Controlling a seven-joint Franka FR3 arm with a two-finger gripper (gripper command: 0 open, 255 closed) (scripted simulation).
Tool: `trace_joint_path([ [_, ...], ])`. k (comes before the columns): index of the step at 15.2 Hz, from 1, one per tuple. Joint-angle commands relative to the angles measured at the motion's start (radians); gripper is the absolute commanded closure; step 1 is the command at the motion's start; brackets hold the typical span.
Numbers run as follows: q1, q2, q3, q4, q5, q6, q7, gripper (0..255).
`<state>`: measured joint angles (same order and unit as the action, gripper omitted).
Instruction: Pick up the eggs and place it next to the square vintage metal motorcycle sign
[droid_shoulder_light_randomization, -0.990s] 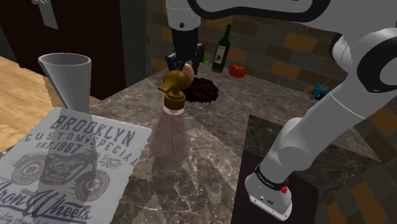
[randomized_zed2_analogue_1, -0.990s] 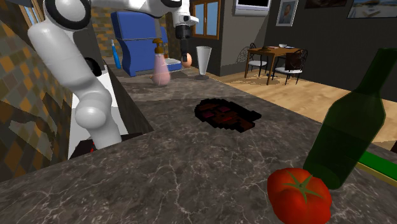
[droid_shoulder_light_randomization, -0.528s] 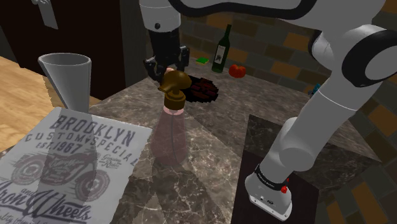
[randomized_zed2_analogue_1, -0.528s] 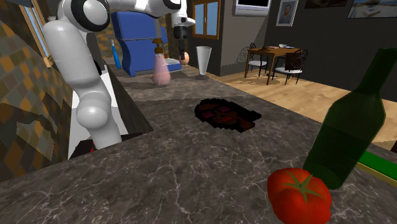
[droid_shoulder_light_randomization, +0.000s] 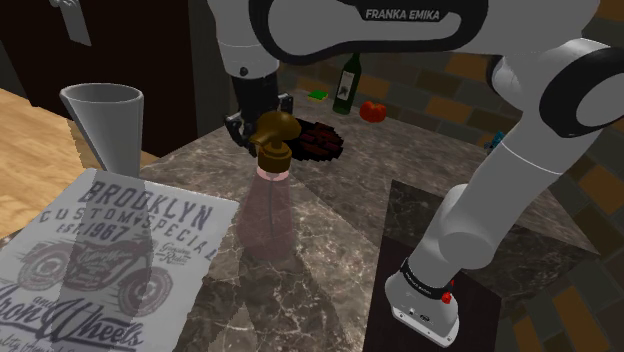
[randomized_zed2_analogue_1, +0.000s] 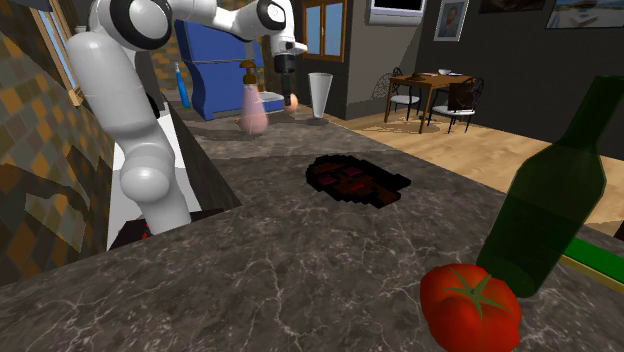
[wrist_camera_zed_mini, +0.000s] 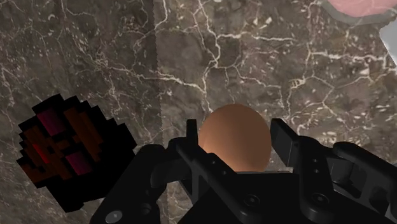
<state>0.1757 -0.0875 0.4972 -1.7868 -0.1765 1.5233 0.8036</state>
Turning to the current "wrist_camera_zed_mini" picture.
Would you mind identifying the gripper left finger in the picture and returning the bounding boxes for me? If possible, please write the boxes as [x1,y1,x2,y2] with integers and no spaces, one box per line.
[89,118,258,224]

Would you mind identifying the dark red blocky ball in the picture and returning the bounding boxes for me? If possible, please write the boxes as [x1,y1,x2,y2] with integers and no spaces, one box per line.
[16,94,137,213]

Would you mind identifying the white box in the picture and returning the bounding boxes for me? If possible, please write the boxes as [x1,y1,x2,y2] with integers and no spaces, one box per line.
[379,22,397,66]

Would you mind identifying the pink plate with grey rim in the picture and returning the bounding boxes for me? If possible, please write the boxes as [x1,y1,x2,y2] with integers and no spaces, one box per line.
[317,0,397,25]

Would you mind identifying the brown egg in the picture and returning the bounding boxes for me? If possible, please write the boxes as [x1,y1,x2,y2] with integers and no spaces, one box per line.
[198,103,272,173]

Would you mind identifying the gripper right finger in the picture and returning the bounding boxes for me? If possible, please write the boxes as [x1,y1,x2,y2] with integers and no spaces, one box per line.
[269,118,397,224]

